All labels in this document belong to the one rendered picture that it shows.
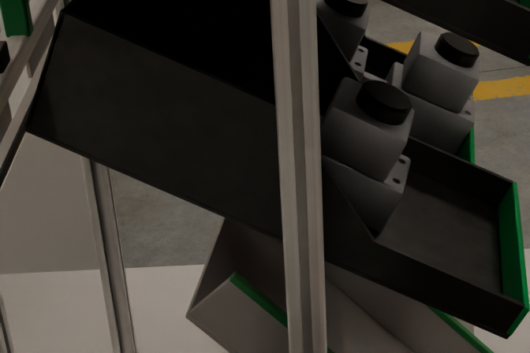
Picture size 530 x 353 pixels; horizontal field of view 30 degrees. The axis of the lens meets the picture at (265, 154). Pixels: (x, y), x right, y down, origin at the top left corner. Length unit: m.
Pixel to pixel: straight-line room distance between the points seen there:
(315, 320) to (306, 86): 0.13
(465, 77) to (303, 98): 0.25
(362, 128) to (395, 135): 0.02
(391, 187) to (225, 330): 0.13
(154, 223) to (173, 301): 1.75
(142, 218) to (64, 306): 1.76
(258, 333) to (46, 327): 0.58
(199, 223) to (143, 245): 0.18
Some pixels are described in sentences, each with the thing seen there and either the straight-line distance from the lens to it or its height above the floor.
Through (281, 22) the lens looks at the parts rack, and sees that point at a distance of 0.43.
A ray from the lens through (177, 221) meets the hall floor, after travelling 2.87.
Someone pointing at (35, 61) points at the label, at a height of 1.27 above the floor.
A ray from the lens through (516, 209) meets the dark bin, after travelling 0.62.
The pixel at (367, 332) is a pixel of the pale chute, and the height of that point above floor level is 1.10.
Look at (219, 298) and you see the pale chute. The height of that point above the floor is 1.20.
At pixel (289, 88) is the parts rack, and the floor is 1.35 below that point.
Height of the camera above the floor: 1.54
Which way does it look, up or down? 29 degrees down
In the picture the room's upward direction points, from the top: 4 degrees counter-clockwise
